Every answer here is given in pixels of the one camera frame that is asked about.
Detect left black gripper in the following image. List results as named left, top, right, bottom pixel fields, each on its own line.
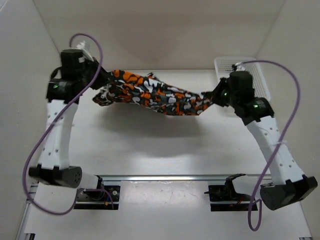
left=76, top=57, right=114, bottom=91

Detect orange camouflage shorts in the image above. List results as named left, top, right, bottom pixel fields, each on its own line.
left=92, top=70, right=214, bottom=116

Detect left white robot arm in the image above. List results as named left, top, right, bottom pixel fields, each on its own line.
left=28, top=48, right=99, bottom=189

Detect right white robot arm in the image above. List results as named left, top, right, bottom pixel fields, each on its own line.
left=213, top=70, right=318, bottom=210

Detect white plastic basket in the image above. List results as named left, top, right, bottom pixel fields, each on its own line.
left=214, top=56, right=271, bottom=101

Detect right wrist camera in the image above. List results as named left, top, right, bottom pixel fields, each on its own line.
left=231, top=62, right=247, bottom=72

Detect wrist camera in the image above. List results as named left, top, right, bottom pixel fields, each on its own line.
left=231, top=62, right=247, bottom=72
left=74, top=41, right=95, bottom=62

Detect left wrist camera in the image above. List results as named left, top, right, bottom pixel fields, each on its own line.
left=74, top=41, right=95, bottom=62

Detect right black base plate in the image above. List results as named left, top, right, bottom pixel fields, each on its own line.
left=204, top=173, right=251, bottom=212

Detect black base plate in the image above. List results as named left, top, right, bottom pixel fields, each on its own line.
left=74, top=183, right=121, bottom=211
left=204, top=173, right=251, bottom=212

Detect aluminium front rail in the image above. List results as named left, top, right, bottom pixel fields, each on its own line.
left=99, top=174, right=273, bottom=182

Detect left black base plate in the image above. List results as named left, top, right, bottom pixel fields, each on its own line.
left=74, top=183, right=121, bottom=211

